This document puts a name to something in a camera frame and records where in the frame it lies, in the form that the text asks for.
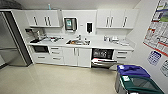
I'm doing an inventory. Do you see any light blue bottle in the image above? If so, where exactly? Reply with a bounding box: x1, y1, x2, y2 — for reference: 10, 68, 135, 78
47, 3, 52, 11

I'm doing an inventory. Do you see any colourful wall poster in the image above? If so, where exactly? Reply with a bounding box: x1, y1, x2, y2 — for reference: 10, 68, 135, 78
143, 0, 168, 58

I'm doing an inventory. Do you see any small white wall paper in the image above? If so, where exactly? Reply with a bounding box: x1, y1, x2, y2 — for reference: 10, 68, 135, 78
159, 59, 168, 78
146, 49, 163, 67

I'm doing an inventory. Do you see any black built-in microwave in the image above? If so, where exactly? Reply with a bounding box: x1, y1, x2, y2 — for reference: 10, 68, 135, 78
31, 44, 50, 55

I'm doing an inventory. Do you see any green-lidded bin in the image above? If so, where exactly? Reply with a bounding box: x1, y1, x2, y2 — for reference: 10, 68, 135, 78
119, 74, 165, 94

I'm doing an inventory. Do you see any blue-lidded bin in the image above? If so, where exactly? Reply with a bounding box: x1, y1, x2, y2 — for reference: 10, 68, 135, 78
116, 64, 151, 81

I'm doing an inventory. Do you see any steel paper towel dispenser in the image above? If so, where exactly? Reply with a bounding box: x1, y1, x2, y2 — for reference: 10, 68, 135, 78
63, 17, 78, 33

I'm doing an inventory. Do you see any orange-brown bowl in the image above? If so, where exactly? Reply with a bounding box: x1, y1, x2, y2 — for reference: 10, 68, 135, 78
68, 40, 75, 45

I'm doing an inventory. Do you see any chrome faucet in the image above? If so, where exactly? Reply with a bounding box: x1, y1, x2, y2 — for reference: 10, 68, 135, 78
76, 34, 83, 41

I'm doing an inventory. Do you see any white double-door base cabinet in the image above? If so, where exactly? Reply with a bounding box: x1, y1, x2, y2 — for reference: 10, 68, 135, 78
62, 46, 92, 68

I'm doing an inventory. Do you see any blue white bottle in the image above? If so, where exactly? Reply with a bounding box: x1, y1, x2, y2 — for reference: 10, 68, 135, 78
103, 35, 108, 42

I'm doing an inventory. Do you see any stainless steel dishwasher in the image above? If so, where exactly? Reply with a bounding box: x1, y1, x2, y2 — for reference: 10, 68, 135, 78
90, 47, 118, 70

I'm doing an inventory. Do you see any wire dish rack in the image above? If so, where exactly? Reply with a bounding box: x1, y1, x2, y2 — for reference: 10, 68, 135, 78
40, 35, 64, 44

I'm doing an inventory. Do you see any stainless steel refrigerator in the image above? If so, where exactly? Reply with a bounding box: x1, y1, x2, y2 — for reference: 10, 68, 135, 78
0, 9, 33, 68

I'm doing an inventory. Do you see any stack of white bowls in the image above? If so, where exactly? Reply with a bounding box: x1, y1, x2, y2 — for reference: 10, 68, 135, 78
111, 35, 121, 43

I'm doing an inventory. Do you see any black soap dispenser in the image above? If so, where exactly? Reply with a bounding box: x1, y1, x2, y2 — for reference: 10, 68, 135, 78
85, 21, 94, 34

